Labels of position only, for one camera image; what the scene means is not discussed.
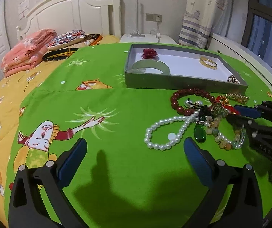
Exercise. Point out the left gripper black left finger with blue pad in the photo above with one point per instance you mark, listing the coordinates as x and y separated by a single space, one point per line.
37 198

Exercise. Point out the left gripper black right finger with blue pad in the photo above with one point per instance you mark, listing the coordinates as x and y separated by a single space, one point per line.
233 198

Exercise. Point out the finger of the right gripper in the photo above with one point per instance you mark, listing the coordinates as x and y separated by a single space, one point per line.
248 111
242 122

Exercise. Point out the grey shallow jewelry box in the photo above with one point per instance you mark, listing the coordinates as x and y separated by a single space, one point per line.
186 70

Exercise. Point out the black gold flower brooch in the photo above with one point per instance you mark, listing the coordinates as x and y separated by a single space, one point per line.
232 79

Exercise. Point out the gold bangle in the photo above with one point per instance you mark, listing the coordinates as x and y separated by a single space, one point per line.
208 63

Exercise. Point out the white window cabinet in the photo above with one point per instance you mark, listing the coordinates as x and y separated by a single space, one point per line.
235 50

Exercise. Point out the yellow daisy quilt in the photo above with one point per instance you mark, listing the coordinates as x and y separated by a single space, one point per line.
5 113

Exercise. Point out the green cartoon cloth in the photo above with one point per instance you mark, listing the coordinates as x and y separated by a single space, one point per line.
120 182

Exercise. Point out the striped printed curtain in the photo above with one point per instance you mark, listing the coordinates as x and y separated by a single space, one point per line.
202 18

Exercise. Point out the white nightstand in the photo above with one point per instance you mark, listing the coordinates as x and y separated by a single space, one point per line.
148 38

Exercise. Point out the red rose brooch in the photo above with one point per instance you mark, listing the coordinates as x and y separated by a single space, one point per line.
149 53

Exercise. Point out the green jade bangle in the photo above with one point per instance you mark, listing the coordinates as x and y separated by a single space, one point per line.
142 66

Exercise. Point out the slim desk lamp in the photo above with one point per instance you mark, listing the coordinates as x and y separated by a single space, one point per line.
136 33

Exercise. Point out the black yellow folded cloth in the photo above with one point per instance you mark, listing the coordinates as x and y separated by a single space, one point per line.
66 52

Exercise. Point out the folded pink blanket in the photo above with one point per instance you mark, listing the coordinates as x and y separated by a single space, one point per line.
27 53

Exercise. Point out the embroidered patterned pillow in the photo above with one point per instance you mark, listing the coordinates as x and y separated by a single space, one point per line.
66 39

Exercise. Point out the white wooden headboard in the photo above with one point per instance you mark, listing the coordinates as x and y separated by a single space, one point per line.
92 16

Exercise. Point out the wall power socket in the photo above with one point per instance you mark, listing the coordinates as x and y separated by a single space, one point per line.
153 17

